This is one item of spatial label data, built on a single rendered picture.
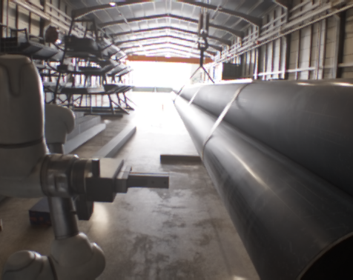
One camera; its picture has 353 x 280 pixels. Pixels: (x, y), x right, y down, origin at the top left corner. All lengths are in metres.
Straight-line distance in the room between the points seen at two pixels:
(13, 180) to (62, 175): 0.10
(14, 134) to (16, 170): 0.07
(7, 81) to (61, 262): 0.73
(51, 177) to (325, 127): 0.46
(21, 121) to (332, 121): 0.49
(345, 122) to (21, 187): 0.54
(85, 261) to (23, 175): 0.61
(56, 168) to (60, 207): 0.55
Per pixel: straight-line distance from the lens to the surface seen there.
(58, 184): 0.52
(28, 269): 1.02
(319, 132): 0.35
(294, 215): 0.30
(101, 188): 0.47
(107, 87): 10.88
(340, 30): 14.70
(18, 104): 0.51
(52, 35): 12.17
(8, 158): 0.54
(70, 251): 1.05
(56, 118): 1.09
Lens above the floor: 1.42
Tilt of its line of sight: 12 degrees down
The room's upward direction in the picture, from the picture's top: 3 degrees clockwise
